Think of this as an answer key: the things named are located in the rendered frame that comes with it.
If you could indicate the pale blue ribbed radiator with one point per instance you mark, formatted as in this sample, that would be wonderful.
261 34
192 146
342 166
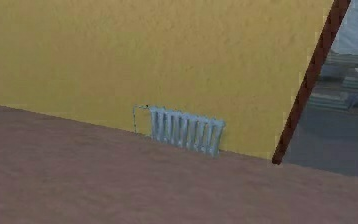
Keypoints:
187 131

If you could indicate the grey green slatted shelf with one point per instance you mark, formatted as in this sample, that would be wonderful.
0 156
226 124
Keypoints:
347 83

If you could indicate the brown wooden door frame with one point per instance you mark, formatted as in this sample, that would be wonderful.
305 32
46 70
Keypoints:
309 80

